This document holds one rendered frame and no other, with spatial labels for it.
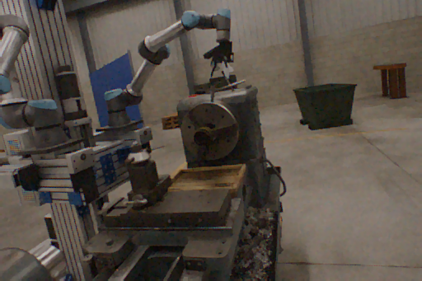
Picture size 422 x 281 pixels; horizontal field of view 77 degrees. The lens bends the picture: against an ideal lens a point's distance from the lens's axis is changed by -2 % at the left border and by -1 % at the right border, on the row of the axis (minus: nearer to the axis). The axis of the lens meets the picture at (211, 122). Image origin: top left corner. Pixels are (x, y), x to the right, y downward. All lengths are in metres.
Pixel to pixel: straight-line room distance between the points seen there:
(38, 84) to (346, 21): 10.96
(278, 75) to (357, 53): 2.94
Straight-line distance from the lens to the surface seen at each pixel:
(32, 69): 1.81
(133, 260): 0.91
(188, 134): 1.48
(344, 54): 11.58
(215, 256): 0.76
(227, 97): 1.56
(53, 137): 1.51
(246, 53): 11.47
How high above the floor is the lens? 1.34
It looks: 8 degrees down
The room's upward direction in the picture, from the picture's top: 9 degrees counter-clockwise
